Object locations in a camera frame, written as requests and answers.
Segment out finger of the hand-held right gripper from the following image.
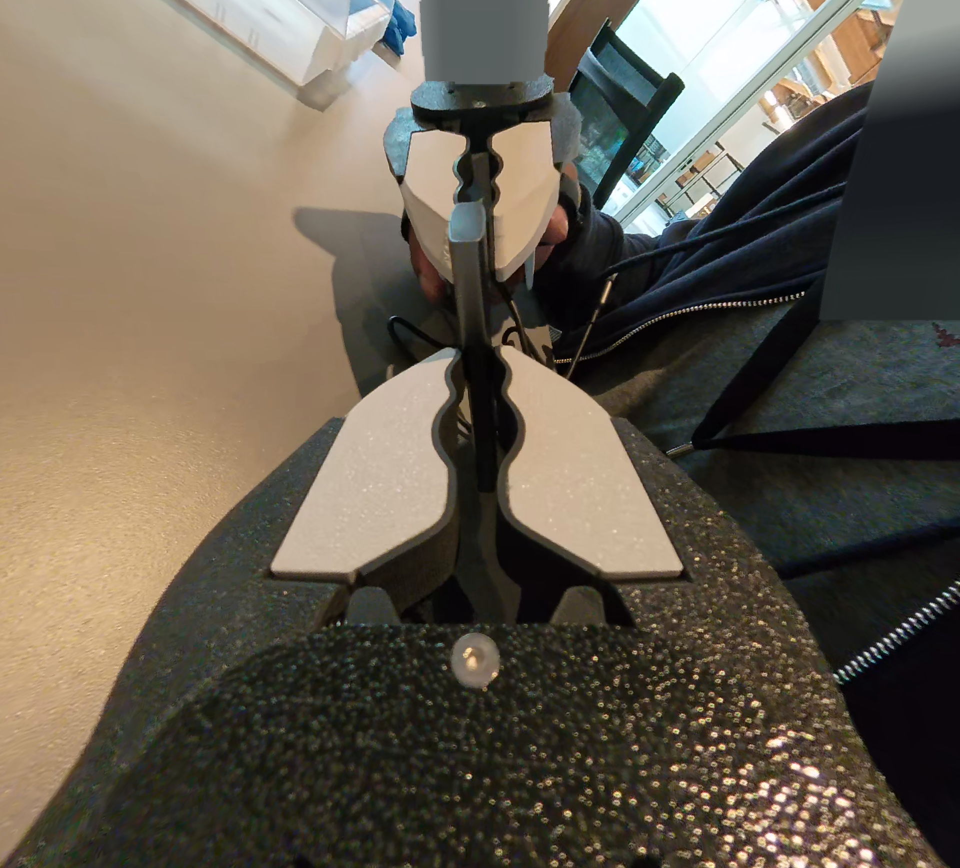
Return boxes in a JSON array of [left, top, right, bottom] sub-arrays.
[[401, 129, 484, 287], [483, 120, 562, 287]]

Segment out grey usb hub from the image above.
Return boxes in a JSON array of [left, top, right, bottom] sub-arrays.
[[446, 199, 514, 509]]

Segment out person's right forearm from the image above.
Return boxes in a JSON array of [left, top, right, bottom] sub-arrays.
[[533, 201, 706, 359]]

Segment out blue cloth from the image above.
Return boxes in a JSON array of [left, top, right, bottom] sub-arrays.
[[375, 0, 423, 58]]

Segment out black usb cable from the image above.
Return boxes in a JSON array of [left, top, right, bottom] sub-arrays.
[[386, 268, 619, 437]]

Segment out person's torso in dark jacket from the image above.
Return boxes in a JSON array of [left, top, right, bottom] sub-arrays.
[[570, 81, 960, 809]]

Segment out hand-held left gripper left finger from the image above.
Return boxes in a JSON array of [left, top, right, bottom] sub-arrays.
[[269, 346, 466, 617]]

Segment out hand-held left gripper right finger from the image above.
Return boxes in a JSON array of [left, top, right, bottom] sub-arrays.
[[489, 346, 685, 617]]

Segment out person's right hand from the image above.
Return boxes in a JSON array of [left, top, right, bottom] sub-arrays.
[[405, 202, 576, 305]]

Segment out black office chair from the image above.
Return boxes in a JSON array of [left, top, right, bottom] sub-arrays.
[[567, 19, 687, 212]]

